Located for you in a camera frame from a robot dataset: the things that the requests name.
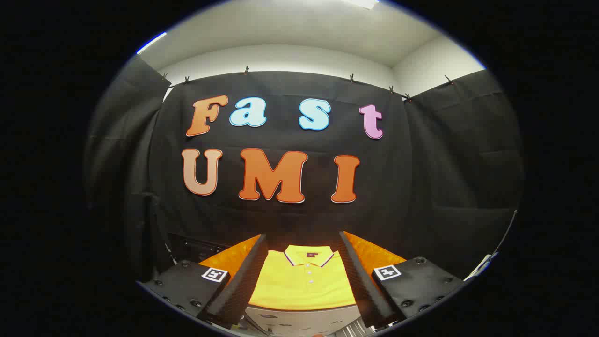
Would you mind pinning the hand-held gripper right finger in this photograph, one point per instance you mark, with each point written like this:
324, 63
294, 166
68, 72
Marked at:
362, 285

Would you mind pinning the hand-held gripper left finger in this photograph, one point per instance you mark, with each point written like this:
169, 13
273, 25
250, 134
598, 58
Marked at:
243, 290

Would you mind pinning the yellow polo shirt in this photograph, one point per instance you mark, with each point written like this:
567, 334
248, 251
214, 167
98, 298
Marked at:
304, 285

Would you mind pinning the dark glass washing machine lid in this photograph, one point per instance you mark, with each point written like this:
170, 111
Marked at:
196, 245

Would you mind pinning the black backdrop cloth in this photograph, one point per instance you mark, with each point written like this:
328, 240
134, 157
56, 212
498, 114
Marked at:
421, 187

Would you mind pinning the white paper sheet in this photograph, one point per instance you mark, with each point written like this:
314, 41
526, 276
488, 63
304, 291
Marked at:
484, 267

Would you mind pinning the row of black cloth clips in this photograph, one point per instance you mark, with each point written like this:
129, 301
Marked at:
246, 70

